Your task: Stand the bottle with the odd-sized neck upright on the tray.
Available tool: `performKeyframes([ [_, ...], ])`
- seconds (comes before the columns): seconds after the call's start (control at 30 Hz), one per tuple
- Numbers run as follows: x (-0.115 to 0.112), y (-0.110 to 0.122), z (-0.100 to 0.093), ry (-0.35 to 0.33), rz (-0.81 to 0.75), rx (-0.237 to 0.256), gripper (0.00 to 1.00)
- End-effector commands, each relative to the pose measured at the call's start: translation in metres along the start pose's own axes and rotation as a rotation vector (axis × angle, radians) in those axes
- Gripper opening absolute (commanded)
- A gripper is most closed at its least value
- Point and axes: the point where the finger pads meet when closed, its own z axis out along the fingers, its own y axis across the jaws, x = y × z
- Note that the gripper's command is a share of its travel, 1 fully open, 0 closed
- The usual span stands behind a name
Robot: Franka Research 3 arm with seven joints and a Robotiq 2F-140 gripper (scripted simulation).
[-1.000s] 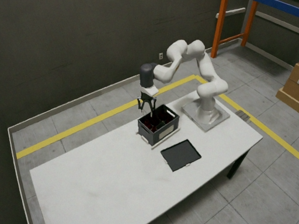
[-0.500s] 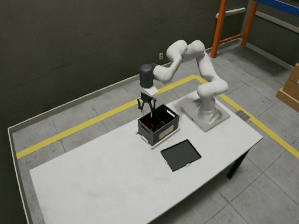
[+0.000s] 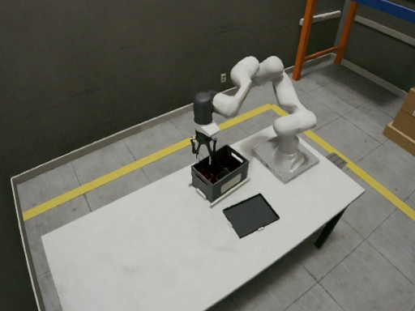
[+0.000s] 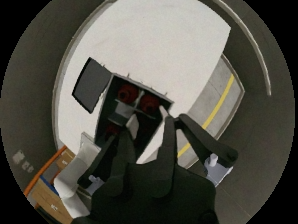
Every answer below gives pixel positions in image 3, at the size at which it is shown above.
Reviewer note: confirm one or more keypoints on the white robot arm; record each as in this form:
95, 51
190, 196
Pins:
286, 157

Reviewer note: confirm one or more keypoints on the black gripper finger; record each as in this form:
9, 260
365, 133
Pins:
210, 150
192, 140

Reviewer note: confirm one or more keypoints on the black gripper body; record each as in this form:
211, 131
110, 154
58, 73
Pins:
203, 137

